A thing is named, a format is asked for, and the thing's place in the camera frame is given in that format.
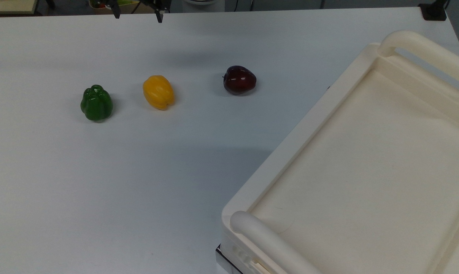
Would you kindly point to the green toy bell pepper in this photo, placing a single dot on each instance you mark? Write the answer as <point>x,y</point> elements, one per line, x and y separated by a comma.
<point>96,103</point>

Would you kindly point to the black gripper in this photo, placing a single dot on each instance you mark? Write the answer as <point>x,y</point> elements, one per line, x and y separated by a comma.
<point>158,3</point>

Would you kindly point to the light wooden board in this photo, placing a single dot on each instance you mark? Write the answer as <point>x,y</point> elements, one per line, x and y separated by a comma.
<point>9,6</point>

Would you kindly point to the yellow toy bell pepper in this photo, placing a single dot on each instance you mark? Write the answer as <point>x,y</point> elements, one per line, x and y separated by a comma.
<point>158,92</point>

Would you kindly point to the dark red toy apple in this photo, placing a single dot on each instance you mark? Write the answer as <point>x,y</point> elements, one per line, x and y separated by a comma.
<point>239,80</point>

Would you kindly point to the black table clamp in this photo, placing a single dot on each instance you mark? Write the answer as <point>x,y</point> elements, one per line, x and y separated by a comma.
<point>433,10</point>

